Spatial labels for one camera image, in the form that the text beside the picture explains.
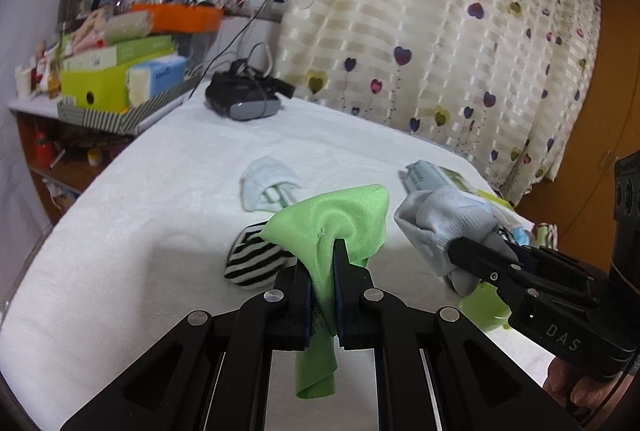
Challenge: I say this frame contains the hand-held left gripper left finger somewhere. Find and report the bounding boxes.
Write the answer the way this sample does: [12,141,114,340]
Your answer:
[60,258,313,431]

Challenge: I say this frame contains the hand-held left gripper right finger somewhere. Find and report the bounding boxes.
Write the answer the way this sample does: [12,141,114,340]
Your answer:
[332,238,583,431]

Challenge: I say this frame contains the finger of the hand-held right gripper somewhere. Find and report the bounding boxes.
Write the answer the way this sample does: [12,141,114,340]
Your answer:
[447,237,531,290]
[497,225,538,257]

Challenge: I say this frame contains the grey sock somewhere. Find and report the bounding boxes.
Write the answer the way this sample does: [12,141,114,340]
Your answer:
[393,188,506,297]

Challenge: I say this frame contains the green cloth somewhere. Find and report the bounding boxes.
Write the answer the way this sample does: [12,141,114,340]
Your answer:
[262,184,391,401]

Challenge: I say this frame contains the person's right hand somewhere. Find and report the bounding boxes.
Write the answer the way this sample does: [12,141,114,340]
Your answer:
[542,353,621,412]

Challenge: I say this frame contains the green plastic bottle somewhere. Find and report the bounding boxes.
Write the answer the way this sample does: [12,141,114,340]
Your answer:
[460,283,512,333]

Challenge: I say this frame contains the white green tray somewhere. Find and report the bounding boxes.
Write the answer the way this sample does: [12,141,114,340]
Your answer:
[472,188,517,213]

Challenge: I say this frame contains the black white striped sock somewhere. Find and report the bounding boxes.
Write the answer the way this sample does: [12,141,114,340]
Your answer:
[223,221,296,292]

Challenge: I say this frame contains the wet wipes pack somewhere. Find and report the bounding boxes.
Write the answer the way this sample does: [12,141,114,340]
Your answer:
[398,160,496,203]

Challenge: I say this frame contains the pale green white sock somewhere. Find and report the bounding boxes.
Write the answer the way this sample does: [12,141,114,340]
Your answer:
[241,156,303,212]

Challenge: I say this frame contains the wooden wardrobe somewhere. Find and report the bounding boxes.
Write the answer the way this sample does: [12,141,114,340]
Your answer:
[515,0,640,272]

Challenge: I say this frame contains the white blanket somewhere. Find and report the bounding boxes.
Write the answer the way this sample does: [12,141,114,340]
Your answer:
[0,96,556,431]

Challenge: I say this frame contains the black grey headset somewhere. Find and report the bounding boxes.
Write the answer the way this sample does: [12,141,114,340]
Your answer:
[205,70,296,121]

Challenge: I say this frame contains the heart print curtain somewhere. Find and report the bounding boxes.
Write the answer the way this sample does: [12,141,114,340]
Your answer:
[275,0,601,207]

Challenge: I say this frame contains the blue tissue pack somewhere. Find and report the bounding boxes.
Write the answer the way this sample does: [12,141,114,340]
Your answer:
[127,57,188,107]

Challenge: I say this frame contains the wooden shelf unit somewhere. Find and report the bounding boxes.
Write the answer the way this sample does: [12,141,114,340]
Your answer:
[7,104,136,227]

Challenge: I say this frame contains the striped storage tray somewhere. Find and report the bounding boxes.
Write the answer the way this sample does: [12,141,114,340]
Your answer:
[56,74,211,134]

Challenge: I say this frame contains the green file box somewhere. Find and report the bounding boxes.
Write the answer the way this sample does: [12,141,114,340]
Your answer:
[60,56,188,112]

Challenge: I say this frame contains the orange tray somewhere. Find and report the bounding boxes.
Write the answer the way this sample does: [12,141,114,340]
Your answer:
[131,2,224,34]

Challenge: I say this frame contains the green white flat box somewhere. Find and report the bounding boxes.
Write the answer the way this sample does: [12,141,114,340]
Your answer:
[62,34,178,72]

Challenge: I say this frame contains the beige rolled bundle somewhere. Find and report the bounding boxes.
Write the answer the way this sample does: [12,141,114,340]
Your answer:
[105,10,153,44]

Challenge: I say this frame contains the white cup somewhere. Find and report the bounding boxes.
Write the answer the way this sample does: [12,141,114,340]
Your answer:
[15,66,34,100]

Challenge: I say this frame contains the black cable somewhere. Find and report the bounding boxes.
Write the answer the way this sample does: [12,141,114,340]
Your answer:
[187,0,282,99]

